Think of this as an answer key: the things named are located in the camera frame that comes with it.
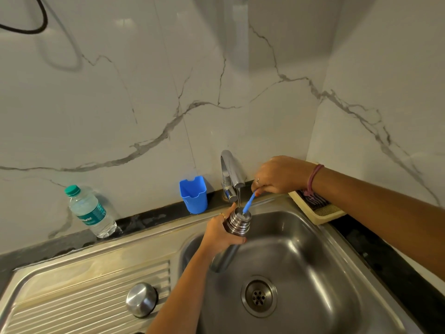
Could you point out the person's right hand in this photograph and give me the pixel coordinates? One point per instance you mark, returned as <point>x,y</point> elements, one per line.
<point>283,175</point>

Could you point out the person's left hand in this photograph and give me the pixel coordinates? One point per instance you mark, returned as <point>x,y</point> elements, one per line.
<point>215,240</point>

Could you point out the stainless steel flask body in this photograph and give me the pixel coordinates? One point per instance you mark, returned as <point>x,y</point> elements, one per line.
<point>238,222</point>

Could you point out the blue white bottle brush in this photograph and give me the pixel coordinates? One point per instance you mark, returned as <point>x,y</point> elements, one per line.
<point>248,205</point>

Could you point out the steel cup cap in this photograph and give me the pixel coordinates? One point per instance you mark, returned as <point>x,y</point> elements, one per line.
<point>140,299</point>

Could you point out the person's left forearm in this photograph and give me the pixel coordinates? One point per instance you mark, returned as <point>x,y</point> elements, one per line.
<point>180,302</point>

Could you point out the person's right forearm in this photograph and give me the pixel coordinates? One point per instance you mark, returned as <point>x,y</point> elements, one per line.
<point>382,212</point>

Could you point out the clear plastic water bottle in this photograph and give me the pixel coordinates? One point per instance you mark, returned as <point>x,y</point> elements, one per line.
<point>90,213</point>

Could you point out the dark checked cloth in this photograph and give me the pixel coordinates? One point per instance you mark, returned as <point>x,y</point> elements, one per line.
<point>314,203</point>

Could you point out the blue plastic brush holder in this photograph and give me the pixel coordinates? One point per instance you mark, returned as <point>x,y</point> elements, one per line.
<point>194,199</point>

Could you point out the chrome faucet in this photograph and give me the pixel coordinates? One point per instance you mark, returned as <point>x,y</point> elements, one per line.
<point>233,166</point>

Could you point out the yellow plastic basket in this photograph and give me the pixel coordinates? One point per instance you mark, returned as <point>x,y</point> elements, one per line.
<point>326,215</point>

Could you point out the stainless steel sink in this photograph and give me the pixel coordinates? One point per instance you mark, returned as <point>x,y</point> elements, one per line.
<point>313,281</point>

